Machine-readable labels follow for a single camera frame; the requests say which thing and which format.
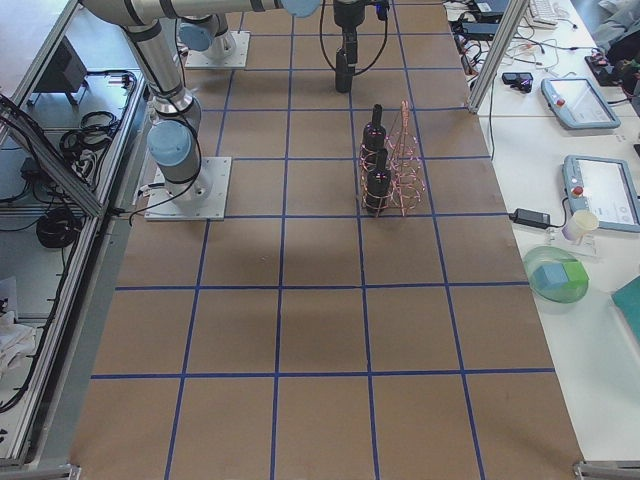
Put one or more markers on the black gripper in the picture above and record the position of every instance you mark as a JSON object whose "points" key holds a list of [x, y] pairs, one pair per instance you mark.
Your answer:
{"points": [[348, 15]]}

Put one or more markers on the dark wine bottle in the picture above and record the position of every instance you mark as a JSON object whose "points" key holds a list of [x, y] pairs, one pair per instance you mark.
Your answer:
{"points": [[343, 72]]}

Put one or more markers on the far wine bottle in basket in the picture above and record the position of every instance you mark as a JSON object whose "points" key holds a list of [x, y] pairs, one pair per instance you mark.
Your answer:
{"points": [[374, 136]]}

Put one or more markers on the wine bottle in basket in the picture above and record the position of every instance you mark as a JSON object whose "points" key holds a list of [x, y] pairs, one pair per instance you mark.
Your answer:
{"points": [[374, 136], [378, 184]]}

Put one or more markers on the near wine bottle in basket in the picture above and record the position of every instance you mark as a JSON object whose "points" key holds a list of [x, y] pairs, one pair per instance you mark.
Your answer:
{"points": [[378, 184]]}

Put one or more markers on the black controller device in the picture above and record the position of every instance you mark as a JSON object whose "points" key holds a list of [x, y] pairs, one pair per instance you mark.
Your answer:
{"points": [[520, 81]]}

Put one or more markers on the far teach pendant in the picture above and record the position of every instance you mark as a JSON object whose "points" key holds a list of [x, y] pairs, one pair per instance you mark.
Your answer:
{"points": [[578, 104]]}

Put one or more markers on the teach pendant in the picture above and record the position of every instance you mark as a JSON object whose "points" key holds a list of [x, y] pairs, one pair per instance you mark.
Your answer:
{"points": [[578, 104], [604, 187]]}

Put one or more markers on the black power adapter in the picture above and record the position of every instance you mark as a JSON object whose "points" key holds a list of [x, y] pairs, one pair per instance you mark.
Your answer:
{"points": [[530, 218]]}

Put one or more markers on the near teach pendant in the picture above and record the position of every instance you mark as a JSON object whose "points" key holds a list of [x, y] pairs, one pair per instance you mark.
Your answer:
{"points": [[604, 187]]}

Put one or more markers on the white paper cup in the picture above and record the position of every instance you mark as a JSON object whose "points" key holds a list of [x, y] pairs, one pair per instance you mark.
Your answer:
{"points": [[579, 224]]}

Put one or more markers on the blue foam cube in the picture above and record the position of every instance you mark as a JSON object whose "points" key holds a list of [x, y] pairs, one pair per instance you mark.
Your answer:
{"points": [[548, 276]]}

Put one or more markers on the green glass bowl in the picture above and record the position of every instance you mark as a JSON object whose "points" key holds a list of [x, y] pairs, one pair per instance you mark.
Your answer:
{"points": [[546, 254]]}

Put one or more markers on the green foam cube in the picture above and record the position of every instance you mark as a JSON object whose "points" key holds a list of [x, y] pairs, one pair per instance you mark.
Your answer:
{"points": [[575, 273]]}

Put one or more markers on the teal book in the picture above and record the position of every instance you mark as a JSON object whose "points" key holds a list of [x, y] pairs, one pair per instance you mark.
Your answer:
{"points": [[627, 300]]}

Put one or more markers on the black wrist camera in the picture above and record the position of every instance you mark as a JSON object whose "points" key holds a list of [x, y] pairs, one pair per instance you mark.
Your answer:
{"points": [[382, 9]]}

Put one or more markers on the copper wire wine basket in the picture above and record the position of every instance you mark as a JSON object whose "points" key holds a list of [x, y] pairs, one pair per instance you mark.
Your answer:
{"points": [[407, 185]]}

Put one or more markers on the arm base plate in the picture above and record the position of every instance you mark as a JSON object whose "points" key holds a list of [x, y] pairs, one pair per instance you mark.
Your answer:
{"points": [[237, 60], [205, 199]]}

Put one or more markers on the aluminium frame post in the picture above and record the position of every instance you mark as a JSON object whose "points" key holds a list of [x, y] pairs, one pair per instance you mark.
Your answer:
{"points": [[503, 37]]}

